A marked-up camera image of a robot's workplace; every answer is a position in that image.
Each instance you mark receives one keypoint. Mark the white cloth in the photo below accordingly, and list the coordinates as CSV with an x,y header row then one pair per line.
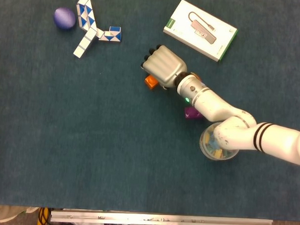
x,y
3,213

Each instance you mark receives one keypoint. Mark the blue white snake puzzle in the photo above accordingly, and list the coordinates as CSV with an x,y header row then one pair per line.
x,y
87,25

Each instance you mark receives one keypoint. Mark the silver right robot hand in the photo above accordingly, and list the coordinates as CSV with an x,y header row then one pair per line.
x,y
164,65

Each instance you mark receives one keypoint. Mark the purple building block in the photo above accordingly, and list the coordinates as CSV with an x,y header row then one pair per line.
x,y
191,113

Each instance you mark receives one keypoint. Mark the white USB hub box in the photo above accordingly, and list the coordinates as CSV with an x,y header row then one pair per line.
x,y
201,30

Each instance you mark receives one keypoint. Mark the aluminium frame rail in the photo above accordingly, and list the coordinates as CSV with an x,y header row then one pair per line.
x,y
160,220

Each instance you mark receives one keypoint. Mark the blue felt table cover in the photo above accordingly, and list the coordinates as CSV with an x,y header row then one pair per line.
x,y
89,129

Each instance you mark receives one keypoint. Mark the orange building block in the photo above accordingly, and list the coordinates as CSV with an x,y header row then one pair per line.
x,y
151,82

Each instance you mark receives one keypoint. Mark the purple ball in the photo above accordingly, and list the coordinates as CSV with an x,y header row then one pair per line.
x,y
64,18

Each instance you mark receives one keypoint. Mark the clear tub of binder clips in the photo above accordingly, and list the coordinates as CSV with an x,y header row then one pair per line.
x,y
208,145

